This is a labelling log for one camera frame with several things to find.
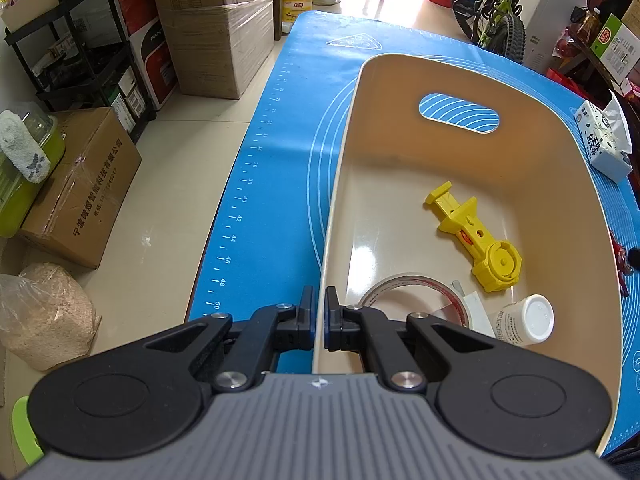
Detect beige plastic storage bin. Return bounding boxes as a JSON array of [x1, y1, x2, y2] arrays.
[[311, 53, 626, 461]]

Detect white tissue box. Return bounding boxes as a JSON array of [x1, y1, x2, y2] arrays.
[[572, 92, 633, 183]]

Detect plastic wrapped cardboard box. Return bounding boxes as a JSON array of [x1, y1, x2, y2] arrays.
[[160, 0, 276, 100]]

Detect white pill bottle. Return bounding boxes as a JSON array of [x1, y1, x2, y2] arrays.
[[487, 294, 556, 347]]

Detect brown cardboard box black print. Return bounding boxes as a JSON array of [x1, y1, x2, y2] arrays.
[[20, 107, 142, 270]]

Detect white rolled towel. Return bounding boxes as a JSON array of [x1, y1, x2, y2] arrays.
[[0, 110, 52, 183]]

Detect clear bag of grain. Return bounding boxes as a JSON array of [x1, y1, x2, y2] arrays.
[[0, 262, 101, 372]]

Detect yellow plastic tool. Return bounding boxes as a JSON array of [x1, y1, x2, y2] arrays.
[[424, 181, 522, 293]]

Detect white chest freezer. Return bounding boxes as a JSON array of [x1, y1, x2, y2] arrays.
[[522, 0, 606, 73]]

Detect green stool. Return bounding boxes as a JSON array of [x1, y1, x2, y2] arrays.
[[11, 396, 46, 466]]

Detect black shelf cart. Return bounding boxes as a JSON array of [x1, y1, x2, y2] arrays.
[[4, 0, 156, 136]]

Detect green and white carton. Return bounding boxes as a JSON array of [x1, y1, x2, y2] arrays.
[[590, 12, 640, 93]]

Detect red and silver tool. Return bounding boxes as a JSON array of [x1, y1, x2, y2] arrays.
[[616, 244, 635, 297]]

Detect yellow detergent bottle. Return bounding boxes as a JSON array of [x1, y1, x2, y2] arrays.
[[281, 0, 314, 35]]

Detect green and black bicycle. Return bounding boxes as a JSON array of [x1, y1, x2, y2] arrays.
[[451, 0, 545, 65]]

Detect red and white appliance box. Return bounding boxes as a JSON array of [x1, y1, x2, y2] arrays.
[[116, 0, 178, 111]]

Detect green lidded container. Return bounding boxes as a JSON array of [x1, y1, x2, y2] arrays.
[[0, 105, 66, 238]]

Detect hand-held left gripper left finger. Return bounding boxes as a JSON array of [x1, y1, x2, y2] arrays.
[[145, 285, 317, 393]]

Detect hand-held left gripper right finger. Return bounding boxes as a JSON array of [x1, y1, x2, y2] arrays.
[[324, 286, 496, 393]]

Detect clear tape roll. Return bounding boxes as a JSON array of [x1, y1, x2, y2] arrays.
[[357, 274, 496, 338]]

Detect amber liquid bottle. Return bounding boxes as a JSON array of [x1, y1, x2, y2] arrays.
[[572, 7, 602, 47]]

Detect blue silicone mat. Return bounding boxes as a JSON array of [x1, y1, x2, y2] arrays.
[[186, 9, 640, 458]]

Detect red gift bags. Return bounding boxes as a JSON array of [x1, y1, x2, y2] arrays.
[[545, 66, 587, 97]]

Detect dark wooden bench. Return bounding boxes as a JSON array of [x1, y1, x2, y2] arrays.
[[562, 30, 640, 116]]

